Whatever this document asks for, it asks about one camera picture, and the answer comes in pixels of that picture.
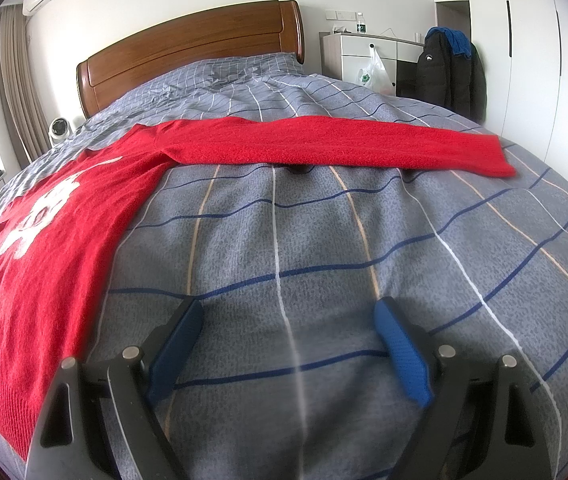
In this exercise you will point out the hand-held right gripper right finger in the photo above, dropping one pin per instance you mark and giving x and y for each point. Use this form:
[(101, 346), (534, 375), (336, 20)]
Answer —
[(403, 355)]

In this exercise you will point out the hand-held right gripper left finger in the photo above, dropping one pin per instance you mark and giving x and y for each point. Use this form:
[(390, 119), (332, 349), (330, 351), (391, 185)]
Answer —
[(176, 350)]

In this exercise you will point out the red knit sweater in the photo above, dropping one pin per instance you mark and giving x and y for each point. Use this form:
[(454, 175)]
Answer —
[(64, 240)]

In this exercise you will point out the grey checked bedspread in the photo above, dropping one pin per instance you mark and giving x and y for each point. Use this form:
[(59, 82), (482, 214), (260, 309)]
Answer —
[(314, 240)]

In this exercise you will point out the white round fan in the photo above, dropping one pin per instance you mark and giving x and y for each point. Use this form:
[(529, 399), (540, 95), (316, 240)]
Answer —
[(59, 130)]

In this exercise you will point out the black jacket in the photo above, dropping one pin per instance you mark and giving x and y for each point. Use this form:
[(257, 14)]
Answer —
[(438, 80)]

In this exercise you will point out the white plastic bag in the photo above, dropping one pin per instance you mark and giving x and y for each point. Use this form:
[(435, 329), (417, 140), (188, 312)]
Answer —
[(376, 75)]

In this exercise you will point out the white bedside dresser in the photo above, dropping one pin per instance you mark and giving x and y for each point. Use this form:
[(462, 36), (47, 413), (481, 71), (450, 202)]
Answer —
[(348, 57)]

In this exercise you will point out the beige curtain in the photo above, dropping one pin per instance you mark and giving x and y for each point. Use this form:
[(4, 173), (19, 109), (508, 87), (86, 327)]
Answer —
[(21, 90)]

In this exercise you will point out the wooden headboard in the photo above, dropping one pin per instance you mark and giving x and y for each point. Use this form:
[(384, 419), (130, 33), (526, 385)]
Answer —
[(189, 45)]

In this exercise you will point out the blue garment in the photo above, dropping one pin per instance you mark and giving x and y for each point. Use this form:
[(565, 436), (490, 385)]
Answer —
[(458, 42)]

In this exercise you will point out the white wardrobe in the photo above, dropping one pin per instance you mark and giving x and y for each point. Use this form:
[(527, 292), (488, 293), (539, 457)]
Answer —
[(528, 60)]

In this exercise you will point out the plastic bottle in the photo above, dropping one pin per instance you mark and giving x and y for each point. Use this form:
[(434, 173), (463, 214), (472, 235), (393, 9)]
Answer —
[(360, 24)]

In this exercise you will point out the wall socket panel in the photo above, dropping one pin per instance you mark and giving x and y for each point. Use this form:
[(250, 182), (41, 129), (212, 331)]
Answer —
[(339, 15)]

